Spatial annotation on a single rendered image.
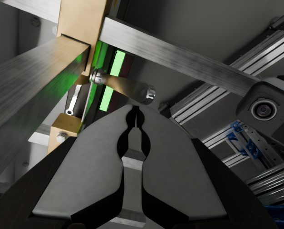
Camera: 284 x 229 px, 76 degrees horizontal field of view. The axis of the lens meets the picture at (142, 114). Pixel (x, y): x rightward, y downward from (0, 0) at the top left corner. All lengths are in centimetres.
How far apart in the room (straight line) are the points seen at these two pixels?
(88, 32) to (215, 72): 18
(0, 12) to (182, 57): 39
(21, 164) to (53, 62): 71
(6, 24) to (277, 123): 53
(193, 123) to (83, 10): 99
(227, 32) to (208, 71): 95
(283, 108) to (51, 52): 23
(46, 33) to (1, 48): 10
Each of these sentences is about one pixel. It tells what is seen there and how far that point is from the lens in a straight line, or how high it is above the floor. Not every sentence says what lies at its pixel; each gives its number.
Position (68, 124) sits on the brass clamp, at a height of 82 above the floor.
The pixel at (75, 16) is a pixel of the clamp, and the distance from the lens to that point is 26.
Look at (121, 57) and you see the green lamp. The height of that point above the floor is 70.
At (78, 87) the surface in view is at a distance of 47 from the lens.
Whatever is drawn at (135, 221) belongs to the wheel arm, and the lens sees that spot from 64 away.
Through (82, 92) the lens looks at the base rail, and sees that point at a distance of 48.
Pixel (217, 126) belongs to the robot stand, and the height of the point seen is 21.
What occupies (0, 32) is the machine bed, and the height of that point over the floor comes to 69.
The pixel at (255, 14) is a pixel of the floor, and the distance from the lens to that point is 127.
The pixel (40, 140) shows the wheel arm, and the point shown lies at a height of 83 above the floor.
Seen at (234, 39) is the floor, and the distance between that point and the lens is 125.
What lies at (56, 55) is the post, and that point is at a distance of 20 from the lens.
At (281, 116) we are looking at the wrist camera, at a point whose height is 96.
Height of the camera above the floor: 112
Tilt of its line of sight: 58 degrees down
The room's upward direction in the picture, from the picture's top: 180 degrees clockwise
